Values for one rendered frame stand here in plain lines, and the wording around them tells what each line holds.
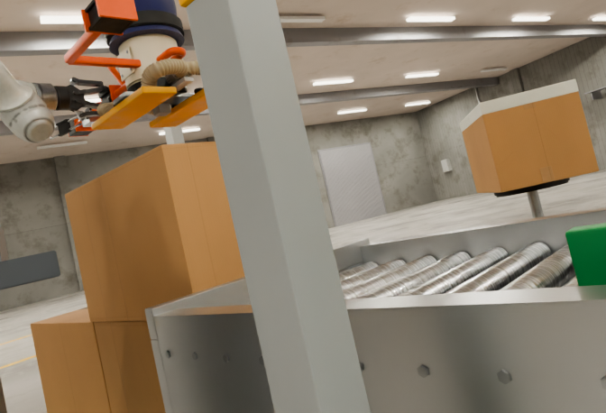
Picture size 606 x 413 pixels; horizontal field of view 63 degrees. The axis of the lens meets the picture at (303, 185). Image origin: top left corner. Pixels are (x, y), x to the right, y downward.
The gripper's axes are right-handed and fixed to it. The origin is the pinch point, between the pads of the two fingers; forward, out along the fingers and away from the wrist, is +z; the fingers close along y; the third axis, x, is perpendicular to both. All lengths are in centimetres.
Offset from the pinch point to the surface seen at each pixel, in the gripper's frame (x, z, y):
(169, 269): 48, -21, 57
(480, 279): 113, -2, 69
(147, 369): 25, -20, 82
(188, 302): 64, -27, 64
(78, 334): -17, -21, 73
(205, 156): 55, -9, 33
